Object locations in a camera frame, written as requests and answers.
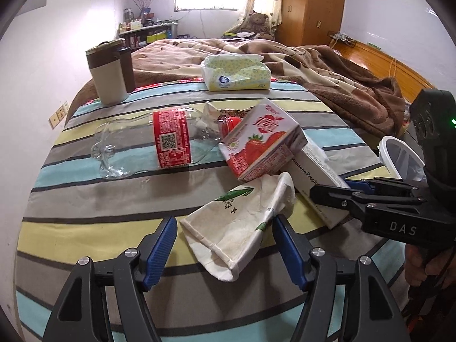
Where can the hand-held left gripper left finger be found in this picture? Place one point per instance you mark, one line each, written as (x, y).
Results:
(160, 253)

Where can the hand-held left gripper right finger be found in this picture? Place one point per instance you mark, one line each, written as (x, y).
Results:
(290, 253)

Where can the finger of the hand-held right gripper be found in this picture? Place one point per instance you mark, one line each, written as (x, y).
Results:
(331, 197)
(358, 184)

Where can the white medicine box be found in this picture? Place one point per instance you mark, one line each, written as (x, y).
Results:
(313, 174)

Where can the clear plastic bin liner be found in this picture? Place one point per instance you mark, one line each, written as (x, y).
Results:
(402, 160)

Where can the white round trash bin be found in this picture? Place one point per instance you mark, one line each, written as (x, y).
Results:
(385, 146)

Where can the crushed white paper cup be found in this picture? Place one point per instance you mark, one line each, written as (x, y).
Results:
(231, 228)

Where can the pink strawberry milk carton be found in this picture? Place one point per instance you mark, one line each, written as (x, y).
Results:
(263, 149)

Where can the clear plastic bottle red label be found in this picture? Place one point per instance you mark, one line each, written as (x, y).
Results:
(135, 142)

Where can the person's right hand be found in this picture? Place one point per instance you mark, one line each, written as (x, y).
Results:
(434, 260)

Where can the striped bed sheet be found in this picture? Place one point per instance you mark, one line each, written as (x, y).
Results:
(107, 199)

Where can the wooden bed headboard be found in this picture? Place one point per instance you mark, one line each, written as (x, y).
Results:
(384, 64)

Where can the brown patterned blanket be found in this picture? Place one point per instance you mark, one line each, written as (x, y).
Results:
(320, 78)

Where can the green soft tissue pack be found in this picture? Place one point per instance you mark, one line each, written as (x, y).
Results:
(238, 74)

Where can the beige and brown thermos cup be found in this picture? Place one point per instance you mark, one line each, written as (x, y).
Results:
(107, 78)

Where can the wooden wardrobe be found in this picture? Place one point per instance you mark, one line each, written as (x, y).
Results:
(310, 7)

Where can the brown teddy bear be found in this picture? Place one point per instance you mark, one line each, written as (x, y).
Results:
(256, 25)

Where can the flat green box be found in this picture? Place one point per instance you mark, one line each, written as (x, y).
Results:
(232, 34)

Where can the cluttered shelf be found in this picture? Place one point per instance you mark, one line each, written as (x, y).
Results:
(160, 35)

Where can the group of bottles and jars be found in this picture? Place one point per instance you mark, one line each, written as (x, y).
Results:
(135, 23)

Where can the beige wall socket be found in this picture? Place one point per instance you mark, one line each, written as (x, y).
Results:
(57, 120)
(66, 107)

